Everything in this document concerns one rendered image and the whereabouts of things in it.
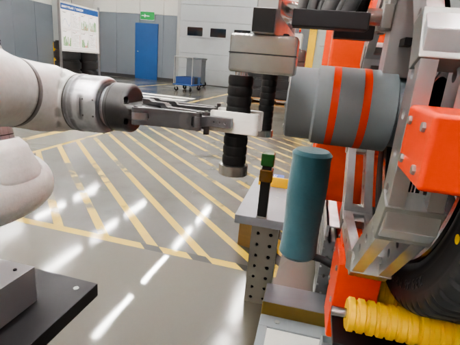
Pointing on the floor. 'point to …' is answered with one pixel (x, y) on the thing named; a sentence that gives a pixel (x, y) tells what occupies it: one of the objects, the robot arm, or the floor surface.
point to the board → (78, 29)
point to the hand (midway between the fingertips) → (237, 120)
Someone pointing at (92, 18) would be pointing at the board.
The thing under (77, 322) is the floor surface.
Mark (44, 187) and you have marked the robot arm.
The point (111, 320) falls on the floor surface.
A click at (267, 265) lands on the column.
